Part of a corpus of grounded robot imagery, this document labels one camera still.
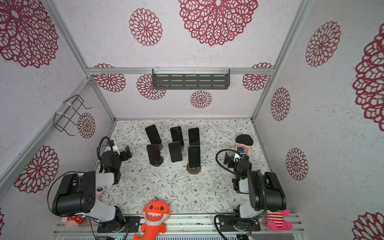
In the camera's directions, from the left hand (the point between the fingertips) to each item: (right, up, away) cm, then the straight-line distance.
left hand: (121, 150), depth 93 cm
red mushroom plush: (-12, -31, -23) cm, 41 cm away
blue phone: (+35, 0, -5) cm, 35 cm away
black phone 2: (+35, +9, +2) cm, 36 cm away
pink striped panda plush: (+84, -30, -23) cm, 92 cm away
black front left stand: (+24, -9, +1) cm, 25 cm away
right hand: (+71, 0, -2) cm, 71 cm away
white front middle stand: (+35, -10, +1) cm, 36 cm away
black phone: (+19, +10, +3) cm, 22 cm away
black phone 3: (+20, -1, -1) cm, 21 cm away
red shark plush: (+27, -27, -23) cm, 45 cm away
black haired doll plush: (+79, +5, +3) cm, 79 cm away
